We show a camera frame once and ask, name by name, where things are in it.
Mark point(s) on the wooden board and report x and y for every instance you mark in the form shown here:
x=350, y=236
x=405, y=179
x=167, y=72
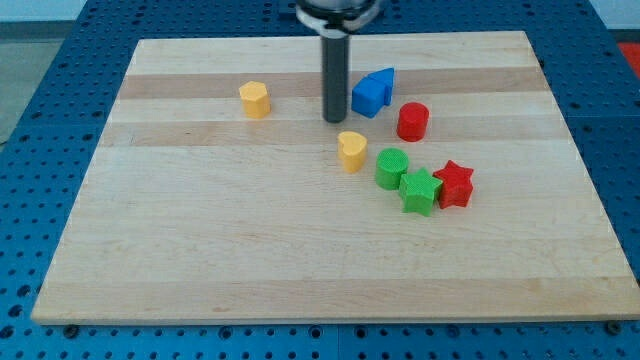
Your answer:
x=192, y=213

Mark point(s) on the red cylinder block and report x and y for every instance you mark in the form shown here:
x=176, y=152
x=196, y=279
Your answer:
x=412, y=121

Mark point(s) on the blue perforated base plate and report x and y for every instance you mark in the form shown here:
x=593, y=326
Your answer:
x=46, y=157

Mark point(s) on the yellow heart block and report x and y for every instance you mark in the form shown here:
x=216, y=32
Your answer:
x=352, y=150

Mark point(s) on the blue cube block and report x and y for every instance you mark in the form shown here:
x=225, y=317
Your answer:
x=370, y=95

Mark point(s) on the red star block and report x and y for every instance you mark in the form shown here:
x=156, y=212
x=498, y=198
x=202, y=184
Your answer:
x=457, y=186

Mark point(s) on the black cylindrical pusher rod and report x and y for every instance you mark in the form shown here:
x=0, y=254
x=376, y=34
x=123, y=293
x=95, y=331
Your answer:
x=335, y=47

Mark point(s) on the green cylinder block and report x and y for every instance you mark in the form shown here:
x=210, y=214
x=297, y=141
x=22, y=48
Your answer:
x=391, y=164

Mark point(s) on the blue triangle block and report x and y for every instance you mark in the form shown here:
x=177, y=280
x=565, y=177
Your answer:
x=386, y=77

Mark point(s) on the yellow hexagon block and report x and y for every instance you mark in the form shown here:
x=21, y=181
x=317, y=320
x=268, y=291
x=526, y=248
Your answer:
x=255, y=99

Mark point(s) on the green star block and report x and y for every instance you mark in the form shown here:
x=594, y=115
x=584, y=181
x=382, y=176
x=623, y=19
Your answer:
x=418, y=191

